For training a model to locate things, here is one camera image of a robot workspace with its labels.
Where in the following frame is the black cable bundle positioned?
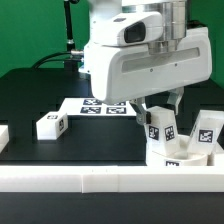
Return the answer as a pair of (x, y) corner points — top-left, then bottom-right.
(31, 49), (84, 70)

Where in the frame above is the white fence wall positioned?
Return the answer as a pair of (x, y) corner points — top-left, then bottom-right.
(208, 143), (224, 167)
(0, 125), (9, 153)
(0, 166), (224, 193)

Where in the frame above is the white right fence wall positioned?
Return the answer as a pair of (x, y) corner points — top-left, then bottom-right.
(208, 143), (224, 167)

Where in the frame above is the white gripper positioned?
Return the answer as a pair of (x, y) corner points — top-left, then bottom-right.
(84, 11), (212, 125)

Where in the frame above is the white marker sheet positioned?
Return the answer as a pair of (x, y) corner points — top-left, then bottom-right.
(60, 98), (136, 116)

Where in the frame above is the white left fence wall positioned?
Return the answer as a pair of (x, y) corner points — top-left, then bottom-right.
(0, 125), (9, 153)

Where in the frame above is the white front fence wall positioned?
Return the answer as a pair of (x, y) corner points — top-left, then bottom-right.
(0, 166), (224, 193)

